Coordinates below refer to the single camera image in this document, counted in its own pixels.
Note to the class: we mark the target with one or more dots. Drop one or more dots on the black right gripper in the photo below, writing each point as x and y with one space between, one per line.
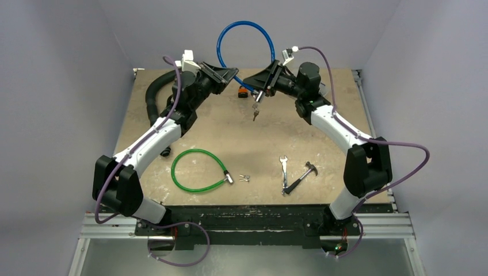
274 75

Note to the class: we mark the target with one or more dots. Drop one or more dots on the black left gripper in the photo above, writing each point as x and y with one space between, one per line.
220 77

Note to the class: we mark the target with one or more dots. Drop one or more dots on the blue cable lock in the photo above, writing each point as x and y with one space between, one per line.
243 23

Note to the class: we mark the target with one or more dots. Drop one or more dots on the orange black padlock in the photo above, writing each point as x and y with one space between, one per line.
243 92

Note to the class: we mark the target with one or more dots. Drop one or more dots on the silver blue lock keys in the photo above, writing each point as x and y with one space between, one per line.
256 110

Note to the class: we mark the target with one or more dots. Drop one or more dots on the silver green lock keys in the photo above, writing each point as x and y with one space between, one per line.
244 178

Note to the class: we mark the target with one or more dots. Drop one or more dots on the green cable lock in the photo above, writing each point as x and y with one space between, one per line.
181 177

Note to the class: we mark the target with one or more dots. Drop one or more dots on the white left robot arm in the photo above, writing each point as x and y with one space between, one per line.
116 182

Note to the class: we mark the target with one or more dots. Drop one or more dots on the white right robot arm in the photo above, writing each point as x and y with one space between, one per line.
368 162

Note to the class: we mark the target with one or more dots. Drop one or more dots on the clear plastic screw box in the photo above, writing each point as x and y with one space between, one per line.
323 89

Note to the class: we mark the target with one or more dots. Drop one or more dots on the silver open-end wrench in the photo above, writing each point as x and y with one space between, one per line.
283 160

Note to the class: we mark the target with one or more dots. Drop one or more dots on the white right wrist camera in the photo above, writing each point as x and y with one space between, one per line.
288 54

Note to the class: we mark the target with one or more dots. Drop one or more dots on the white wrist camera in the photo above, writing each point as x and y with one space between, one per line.
288 54
188 63

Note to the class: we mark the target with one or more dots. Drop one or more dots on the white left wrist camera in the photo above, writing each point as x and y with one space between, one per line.
188 63

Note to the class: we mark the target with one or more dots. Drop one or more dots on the small black handle hammer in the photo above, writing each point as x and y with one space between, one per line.
311 169

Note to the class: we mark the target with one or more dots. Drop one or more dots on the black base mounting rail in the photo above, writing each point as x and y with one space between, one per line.
306 226

